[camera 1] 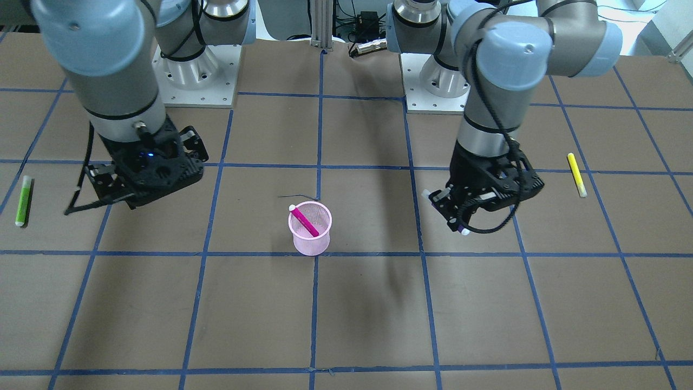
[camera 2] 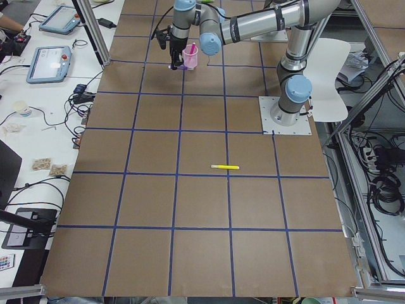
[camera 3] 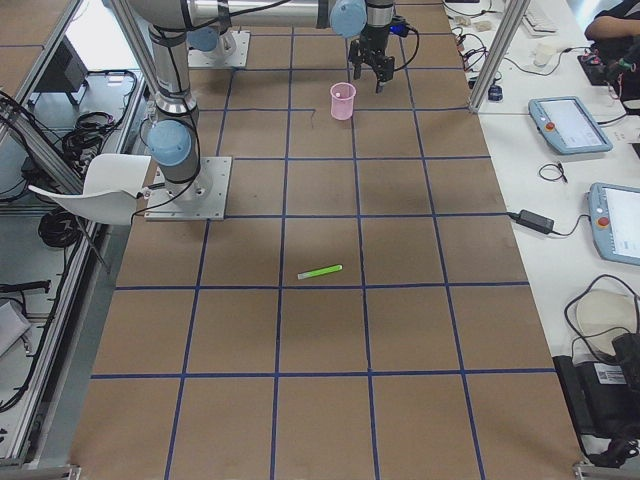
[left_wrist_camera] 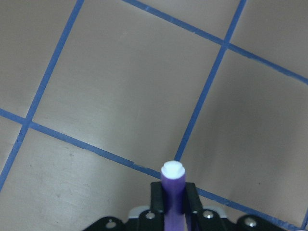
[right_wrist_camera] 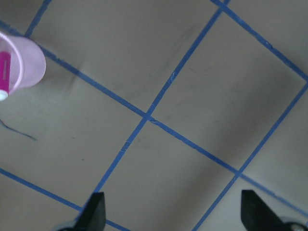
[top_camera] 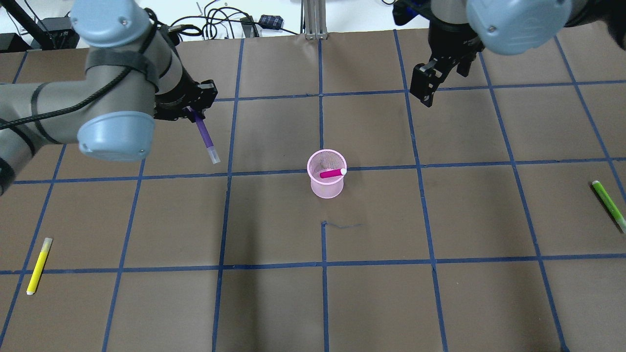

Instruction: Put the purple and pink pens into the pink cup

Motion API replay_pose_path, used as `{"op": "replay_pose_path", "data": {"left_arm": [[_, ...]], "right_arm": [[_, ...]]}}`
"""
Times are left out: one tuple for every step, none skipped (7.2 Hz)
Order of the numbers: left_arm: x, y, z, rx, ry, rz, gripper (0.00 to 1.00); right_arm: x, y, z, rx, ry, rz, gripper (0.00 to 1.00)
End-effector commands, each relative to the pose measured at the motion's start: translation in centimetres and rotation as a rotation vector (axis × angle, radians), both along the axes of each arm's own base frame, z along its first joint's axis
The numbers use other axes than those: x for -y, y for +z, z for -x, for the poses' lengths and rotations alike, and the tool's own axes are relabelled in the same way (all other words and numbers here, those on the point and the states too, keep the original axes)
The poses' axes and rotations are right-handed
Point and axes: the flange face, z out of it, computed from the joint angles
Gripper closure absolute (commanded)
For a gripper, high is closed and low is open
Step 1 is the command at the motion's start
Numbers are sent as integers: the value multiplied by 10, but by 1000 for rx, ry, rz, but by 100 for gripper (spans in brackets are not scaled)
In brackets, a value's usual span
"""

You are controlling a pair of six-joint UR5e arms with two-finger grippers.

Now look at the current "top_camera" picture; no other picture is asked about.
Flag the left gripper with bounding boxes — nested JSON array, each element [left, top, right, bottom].
[[154, 80, 218, 122]]

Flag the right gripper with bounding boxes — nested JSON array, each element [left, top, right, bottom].
[[410, 29, 484, 107]]

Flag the purple pen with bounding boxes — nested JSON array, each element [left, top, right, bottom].
[[191, 109, 221, 164]]

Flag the pink pen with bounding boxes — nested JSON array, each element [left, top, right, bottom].
[[319, 169, 347, 179]]

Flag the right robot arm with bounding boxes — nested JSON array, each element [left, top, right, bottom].
[[393, 0, 625, 107]]

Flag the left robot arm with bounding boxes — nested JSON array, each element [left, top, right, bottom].
[[0, 0, 218, 193]]

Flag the pink mesh cup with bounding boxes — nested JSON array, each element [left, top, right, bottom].
[[306, 149, 347, 199]]

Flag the yellow pen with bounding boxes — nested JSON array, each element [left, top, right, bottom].
[[26, 238, 53, 296]]

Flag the green pen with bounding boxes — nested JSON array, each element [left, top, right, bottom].
[[592, 180, 626, 234]]

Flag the black cable bundle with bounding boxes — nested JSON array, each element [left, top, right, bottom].
[[169, 0, 299, 40]]

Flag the aluminium frame post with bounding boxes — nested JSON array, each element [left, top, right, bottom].
[[300, 0, 328, 40]]

